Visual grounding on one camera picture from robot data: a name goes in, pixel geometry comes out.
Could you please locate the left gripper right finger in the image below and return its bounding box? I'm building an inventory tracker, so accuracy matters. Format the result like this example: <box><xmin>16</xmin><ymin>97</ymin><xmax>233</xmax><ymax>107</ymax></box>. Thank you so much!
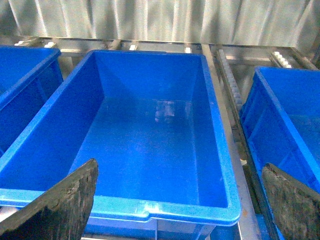
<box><xmin>261</xmin><ymin>163</ymin><xmax>320</xmax><ymax>240</ymax></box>

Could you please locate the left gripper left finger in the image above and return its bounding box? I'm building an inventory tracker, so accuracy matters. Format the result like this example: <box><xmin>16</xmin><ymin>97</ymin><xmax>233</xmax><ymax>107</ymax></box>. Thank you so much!
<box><xmin>0</xmin><ymin>158</ymin><xmax>99</xmax><ymax>240</ymax></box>

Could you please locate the right large blue bin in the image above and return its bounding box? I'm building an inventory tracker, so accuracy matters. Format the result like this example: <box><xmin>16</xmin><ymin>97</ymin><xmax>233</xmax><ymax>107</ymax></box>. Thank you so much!
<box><xmin>239</xmin><ymin>66</ymin><xmax>320</xmax><ymax>240</ymax></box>

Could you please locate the large blue bin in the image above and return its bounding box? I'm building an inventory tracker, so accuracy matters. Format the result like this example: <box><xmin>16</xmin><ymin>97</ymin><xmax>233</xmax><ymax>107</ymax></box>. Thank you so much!
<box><xmin>0</xmin><ymin>50</ymin><xmax>242</xmax><ymax>240</ymax></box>
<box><xmin>0</xmin><ymin>45</ymin><xmax>63</xmax><ymax>155</ymax></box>
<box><xmin>239</xmin><ymin>66</ymin><xmax>320</xmax><ymax>240</ymax></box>

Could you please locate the roller track far right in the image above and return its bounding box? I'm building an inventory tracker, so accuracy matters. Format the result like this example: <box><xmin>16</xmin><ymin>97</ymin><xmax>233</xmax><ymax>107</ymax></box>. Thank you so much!
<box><xmin>216</xmin><ymin>48</ymin><xmax>245</xmax><ymax>113</ymax></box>

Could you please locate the middle large blue bin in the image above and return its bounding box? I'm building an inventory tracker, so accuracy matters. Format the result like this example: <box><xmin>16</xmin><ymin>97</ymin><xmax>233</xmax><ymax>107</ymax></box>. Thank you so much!
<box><xmin>0</xmin><ymin>50</ymin><xmax>242</xmax><ymax>240</ymax></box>

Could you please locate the left large blue bin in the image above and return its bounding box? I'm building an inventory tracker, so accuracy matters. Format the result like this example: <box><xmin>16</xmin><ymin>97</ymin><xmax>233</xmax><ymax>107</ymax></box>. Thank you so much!
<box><xmin>0</xmin><ymin>45</ymin><xmax>63</xmax><ymax>155</ymax></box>

